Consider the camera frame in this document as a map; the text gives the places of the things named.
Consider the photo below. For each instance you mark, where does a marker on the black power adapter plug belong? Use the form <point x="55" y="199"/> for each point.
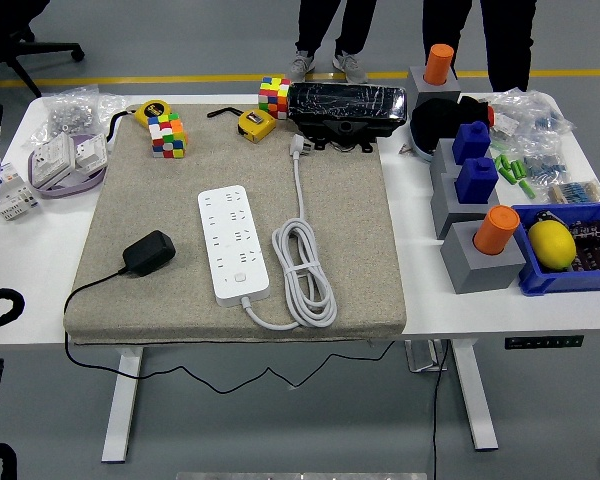
<point x="150" y="252"/>

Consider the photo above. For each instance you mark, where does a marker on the white power strip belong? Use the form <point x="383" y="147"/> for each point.
<point x="235" y="245"/>

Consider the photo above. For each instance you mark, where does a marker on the white circuit breaker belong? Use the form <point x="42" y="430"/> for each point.
<point x="17" y="195"/>

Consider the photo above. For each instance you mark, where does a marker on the large white socket panel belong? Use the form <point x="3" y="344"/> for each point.
<point x="52" y="160"/>

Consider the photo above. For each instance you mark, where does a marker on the purple tray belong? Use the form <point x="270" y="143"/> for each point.
<point x="65" y="191"/>

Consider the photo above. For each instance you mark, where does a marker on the small white socket panel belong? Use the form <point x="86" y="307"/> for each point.
<point x="90" y="152"/>

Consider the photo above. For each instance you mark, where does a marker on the clear bag of screws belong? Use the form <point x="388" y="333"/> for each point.
<point x="70" y="112"/>

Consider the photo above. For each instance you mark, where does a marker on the black office chair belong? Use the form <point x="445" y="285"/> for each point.
<point x="40" y="49"/>

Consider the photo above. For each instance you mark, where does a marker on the black table control panel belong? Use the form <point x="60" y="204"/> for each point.
<point x="542" y="342"/>

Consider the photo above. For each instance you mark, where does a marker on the small clear plastic bag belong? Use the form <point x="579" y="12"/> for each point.
<point x="111" y="104"/>

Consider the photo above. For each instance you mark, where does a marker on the white table leg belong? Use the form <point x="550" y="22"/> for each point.
<point x="475" y="400"/>
<point x="122" y="435"/>

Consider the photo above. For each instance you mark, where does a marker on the round yellow tape measure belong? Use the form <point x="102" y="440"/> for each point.
<point x="152" y="111"/>

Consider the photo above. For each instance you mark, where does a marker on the colourful puzzle cube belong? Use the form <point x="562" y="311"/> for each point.
<point x="167" y="137"/>
<point x="274" y="99"/>

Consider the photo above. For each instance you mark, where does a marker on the blue plastic bin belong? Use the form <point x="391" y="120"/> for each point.
<point x="565" y="281"/>

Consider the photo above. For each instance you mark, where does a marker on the dark brown capacitor pile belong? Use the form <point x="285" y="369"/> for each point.
<point x="597" y="245"/>

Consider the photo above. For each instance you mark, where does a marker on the yellow lemon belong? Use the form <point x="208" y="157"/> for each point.
<point x="551" y="245"/>

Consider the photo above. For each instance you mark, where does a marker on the grey block with hole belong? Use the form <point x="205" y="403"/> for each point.
<point x="432" y="92"/>
<point x="447" y="212"/>
<point x="440" y="162"/>
<point x="480" y="272"/>

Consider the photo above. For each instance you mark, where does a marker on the black hex key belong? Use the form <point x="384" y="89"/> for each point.
<point x="225" y="109"/>

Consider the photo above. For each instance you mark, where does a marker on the small black silver tool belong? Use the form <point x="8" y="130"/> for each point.
<point x="546" y="216"/>

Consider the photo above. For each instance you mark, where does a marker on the orange cylinder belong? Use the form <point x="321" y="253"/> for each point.
<point x="439" y="62"/>
<point x="495" y="230"/>

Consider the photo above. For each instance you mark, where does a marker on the square yellow tape measure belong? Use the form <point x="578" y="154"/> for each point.
<point x="256" y="126"/>

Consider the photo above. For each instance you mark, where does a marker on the clear bag of resistors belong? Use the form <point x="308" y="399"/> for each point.
<point x="577" y="192"/>

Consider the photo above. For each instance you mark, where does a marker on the small green cylinder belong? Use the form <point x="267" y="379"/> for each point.
<point x="507" y="175"/>
<point x="498" y="163"/>
<point x="527" y="189"/>
<point x="504" y="160"/>
<point x="520" y="169"/>
<point x="513" y="169"/>

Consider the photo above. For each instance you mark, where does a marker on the clear bag of blue parts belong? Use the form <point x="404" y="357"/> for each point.
<point x="545" y="165"/>
<point x="540" y="117"/>

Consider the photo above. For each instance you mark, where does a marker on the blue square peg block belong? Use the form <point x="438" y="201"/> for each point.
<point x="476" y="182"/>
<point x="471" y="145"/>

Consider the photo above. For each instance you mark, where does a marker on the grey-brown fabric mat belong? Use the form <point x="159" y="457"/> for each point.
<point x="355" y="225"/>

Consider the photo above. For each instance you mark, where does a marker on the black plastic-wrapped device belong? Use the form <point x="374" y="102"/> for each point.
<point x="345" y="102"/>

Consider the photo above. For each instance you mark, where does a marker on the white blue-rimmed object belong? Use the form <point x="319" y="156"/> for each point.
<point x="424" y="152"/>

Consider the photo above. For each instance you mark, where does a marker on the small metal piece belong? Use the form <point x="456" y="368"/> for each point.
<point x="405" y="150"/>

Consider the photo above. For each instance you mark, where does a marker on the black cloth bundle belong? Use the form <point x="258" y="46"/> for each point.
<point x="437" y="120"/>

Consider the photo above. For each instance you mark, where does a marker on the person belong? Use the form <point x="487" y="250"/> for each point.
<point x="350" y="30"/>
<point x="510" y="40"/>

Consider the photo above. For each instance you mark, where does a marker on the grey under-table bracket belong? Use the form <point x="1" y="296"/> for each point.
<point x="422" y="357"/>

